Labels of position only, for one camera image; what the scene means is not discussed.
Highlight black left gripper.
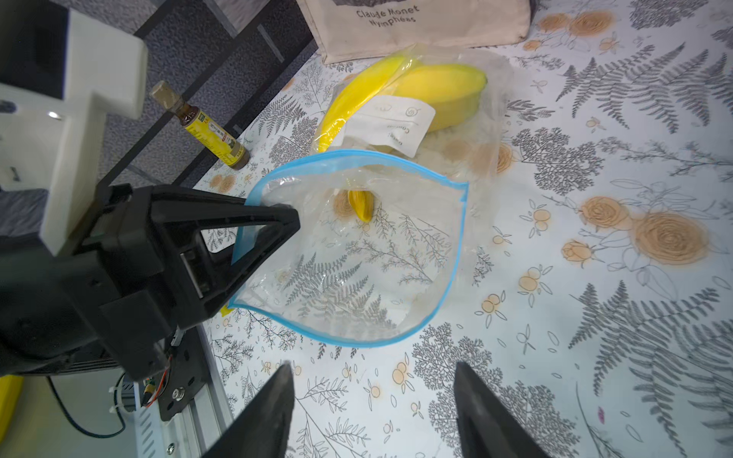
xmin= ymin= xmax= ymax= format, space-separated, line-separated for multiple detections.
xmin=1 ymin=185 xmax=300 ymax=379

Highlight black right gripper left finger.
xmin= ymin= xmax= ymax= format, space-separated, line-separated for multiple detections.
xmin=203 ymin=364 xmax=295 ymax=458

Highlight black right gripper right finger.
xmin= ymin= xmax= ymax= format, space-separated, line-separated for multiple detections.
xmin=454 ymin=362 xmax=548 ymax=458

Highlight orange bananas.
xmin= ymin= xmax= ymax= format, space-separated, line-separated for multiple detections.
xmin=347 ymin=191 xmax=375 ymax=223

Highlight clear zip-top bag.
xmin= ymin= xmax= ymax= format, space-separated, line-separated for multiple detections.
xmin=229 ymin=45 xmax=513 ymax=347

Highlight yellow banana bunch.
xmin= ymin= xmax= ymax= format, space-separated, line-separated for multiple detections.
xmin=314 ymin=53 xmax=488 ymax=158

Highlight beige canvas tote bag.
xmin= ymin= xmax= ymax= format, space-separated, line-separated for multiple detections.
xmin=298 ymin=0 xmax=538 ymax=64

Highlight small yellow glass bottle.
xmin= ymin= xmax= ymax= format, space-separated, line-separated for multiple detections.
xmin=150 ymin=80 xmax=250 ymax=170

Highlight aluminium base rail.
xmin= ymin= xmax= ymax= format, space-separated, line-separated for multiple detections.
xmin=133 ymin=326 xmax=234 ymax=457

